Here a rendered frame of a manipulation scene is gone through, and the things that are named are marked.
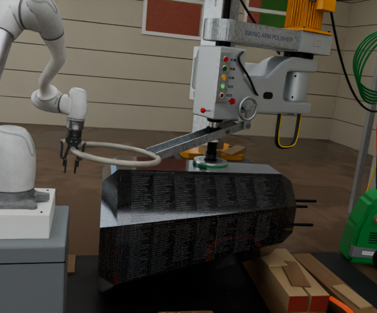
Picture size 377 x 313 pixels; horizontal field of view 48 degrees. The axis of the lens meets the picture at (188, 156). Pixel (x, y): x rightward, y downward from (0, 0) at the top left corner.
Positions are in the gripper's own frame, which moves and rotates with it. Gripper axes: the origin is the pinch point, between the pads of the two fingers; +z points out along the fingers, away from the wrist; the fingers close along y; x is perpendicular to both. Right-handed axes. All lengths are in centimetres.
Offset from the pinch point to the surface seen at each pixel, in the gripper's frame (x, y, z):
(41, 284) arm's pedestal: -86, -13, 20
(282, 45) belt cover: 14, 120, -85
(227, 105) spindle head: 5, 85, -43
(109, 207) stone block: -9.1, 21.3, 18.5
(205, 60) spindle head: 14, 71, -67
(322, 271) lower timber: -5, 174, 59
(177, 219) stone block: -21, 57, 19
